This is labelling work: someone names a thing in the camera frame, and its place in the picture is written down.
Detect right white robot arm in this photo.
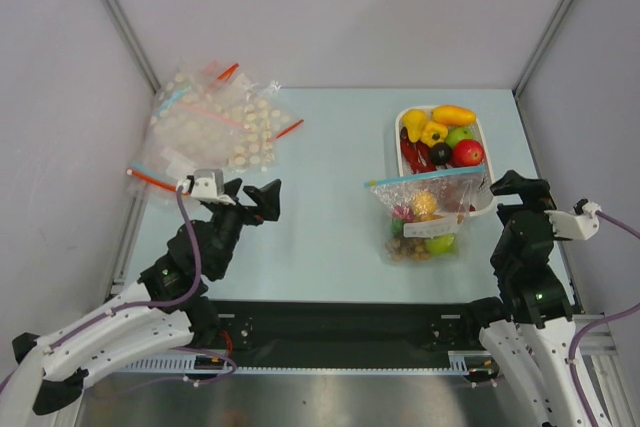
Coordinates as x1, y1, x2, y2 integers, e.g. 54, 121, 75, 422
461, 170, 639, 426

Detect grey slotted cable duct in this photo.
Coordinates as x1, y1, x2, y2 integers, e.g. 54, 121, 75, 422
120, 350, 499, 377

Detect yellow bell pepper toy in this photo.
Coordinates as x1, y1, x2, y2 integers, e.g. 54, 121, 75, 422
420, 120, 449, 148

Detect white perforated basket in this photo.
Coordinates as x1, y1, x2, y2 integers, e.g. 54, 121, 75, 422
395, 105, 495, 217

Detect brown longan bunch toy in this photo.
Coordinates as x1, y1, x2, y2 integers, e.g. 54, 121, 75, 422
385, 238, 432, 262

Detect green apple toy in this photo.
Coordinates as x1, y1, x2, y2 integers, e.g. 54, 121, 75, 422
445, 126, 475, 148

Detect yellow mango toy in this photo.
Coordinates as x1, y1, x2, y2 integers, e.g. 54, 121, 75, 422
431, 104, 476, 126

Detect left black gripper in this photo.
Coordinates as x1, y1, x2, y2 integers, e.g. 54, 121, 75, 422
211, 178, 281, 276

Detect yellow pear toy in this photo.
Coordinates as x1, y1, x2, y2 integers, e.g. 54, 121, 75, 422
402, 109, 429, 143

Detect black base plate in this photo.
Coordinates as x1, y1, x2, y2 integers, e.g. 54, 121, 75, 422
187, 299, 481, 358

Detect red chili toy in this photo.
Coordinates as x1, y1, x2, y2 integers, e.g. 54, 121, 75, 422
400, 138, 436, 174

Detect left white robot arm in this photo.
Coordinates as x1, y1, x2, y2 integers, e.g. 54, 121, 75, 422
1, 169, 282, 426

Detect green pear toy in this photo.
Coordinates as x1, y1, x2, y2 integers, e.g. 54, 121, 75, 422
424, 233, 456, 256

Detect orange toy fruit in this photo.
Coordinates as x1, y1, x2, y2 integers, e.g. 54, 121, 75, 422
410, 191, 438, 216

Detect clear blue-zipper bag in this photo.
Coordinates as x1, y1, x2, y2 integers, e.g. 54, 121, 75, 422
365, 166, 483, 264

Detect red apple toy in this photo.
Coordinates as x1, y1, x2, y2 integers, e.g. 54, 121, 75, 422
451, 139, 485, 167

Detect dark purple plum toy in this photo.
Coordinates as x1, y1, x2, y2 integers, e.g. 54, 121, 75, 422
429, 142, 453, 166

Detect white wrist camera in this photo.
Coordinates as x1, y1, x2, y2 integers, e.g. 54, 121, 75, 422
176, 169, 236, 205
545, 199, 602, 241

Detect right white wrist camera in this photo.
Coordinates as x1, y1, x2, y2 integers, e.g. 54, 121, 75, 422
545, 199, 602, 241

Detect pile of spare zip bags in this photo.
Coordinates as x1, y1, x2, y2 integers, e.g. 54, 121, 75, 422
126, 61, 303, 197

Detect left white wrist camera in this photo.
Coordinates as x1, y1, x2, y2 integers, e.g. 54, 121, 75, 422
176, 169, 236, 205

